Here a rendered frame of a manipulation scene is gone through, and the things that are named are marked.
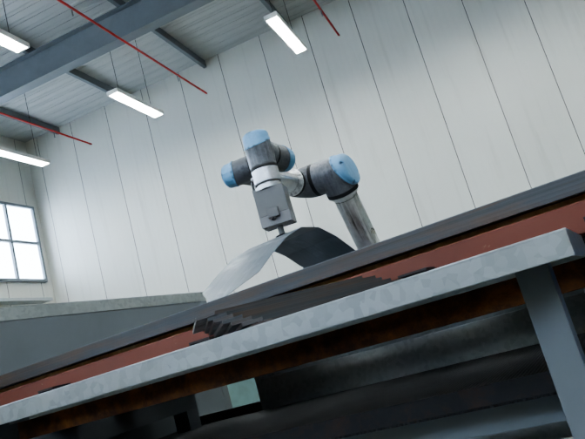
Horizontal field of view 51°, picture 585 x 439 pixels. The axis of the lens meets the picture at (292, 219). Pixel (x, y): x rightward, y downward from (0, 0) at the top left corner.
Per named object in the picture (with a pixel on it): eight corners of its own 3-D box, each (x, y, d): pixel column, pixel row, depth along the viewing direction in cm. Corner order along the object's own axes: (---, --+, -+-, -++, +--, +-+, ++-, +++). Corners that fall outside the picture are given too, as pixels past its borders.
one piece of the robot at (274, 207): (243, 178, 163) (259, 236, 160) (275, 167, 161) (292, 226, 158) (253, 185, 172) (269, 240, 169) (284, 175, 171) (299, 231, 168)
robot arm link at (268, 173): (273, 162, 164) (245, 172, 166) (279, 178, 163) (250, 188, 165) (280, 169, 171) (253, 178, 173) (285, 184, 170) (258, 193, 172)
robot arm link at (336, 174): (373, 284, 236) (312, 158, 219) (409, 274, 229) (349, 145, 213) (366, 301, 226) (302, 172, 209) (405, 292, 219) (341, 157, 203)
